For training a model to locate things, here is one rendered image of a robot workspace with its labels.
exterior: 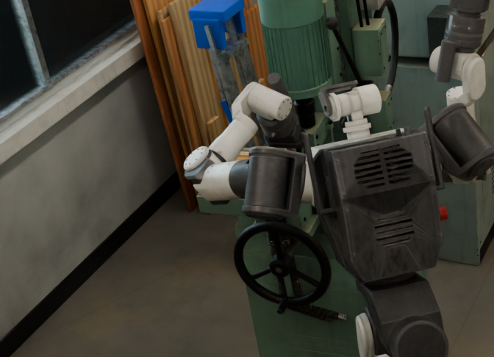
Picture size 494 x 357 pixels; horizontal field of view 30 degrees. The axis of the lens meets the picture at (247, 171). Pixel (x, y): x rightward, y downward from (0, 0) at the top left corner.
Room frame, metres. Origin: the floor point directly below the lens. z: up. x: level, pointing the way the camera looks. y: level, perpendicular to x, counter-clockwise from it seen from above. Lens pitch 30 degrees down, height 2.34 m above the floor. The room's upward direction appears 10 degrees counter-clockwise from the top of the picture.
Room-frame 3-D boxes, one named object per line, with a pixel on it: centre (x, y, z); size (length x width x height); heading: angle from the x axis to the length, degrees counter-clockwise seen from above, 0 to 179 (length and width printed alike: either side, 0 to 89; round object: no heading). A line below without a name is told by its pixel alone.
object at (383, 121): (2.50, -0.42, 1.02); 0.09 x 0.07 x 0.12; 64
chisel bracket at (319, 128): (2.43, -0.21, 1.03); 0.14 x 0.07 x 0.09; 154
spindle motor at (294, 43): (2.41, -0.20, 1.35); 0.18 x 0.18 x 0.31
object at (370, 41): (2.53, -0.43, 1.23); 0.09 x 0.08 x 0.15; 154
